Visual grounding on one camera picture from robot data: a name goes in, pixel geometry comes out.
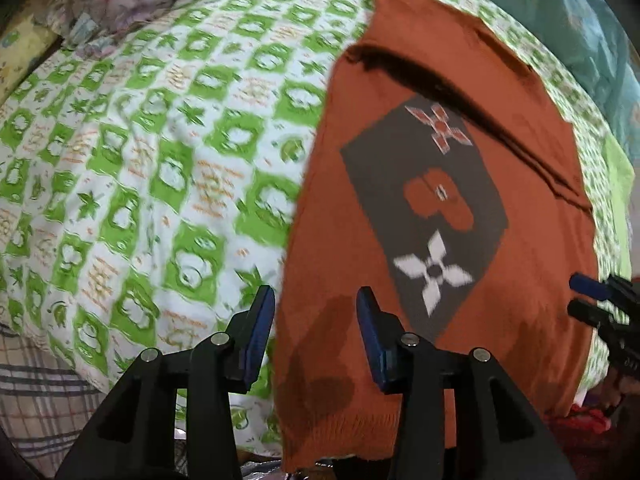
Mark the red cloth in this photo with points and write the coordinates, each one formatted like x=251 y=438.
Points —
x=590 y=417

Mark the yellow patterned pillow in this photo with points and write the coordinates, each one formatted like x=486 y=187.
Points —
x=20 y=55

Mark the teal floral quilt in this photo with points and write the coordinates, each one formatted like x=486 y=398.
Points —
x=575 y=20

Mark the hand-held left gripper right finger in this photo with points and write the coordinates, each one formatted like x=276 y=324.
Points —
x=367 y=332

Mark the green printed bed sheet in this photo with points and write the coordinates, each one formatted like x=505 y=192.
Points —
x=150 y=160

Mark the orange knitted sweater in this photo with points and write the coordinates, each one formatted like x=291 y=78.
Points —
x=350 y=210

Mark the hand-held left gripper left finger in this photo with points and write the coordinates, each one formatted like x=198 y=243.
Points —
x=260 y=327

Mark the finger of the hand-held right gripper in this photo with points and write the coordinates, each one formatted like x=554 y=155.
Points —
x=590 y=312
x=587 y=285

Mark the grey plaid cloth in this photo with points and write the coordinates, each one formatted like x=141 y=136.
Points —
x=35 y=400

